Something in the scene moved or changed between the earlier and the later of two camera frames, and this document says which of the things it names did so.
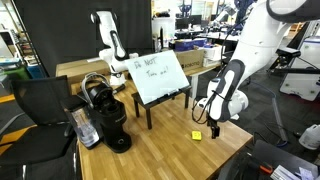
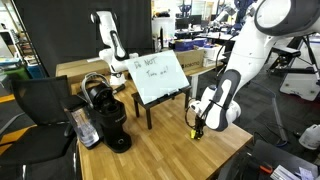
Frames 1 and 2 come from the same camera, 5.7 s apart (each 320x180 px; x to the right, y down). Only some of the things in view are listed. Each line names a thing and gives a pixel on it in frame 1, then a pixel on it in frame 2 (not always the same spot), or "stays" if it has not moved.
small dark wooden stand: [148, 106] stays
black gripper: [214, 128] to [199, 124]
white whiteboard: [156, 75] stays
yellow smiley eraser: [196, 135] stays
